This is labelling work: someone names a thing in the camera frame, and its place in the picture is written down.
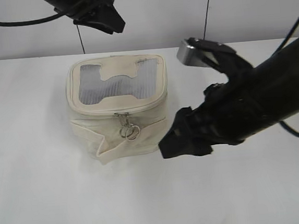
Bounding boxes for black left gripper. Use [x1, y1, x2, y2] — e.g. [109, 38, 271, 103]
[73, 0, 126, 34]

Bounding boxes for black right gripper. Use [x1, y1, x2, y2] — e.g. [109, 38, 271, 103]
[158, 81, 248, 158]

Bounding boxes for silver zipper pull ring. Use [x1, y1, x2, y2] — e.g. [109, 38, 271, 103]
[124, 112, 141, 141]

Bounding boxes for cream canvas zipper bag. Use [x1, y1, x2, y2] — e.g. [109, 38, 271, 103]
[66, 54, 168, 164]

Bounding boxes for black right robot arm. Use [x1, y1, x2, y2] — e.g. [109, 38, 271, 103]
[177, 38, 299, 156]

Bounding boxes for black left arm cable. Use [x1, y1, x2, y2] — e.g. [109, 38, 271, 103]
[0, 7, 65, 28]

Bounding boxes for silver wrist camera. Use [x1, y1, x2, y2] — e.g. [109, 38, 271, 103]
[176, 38, 219, 67]

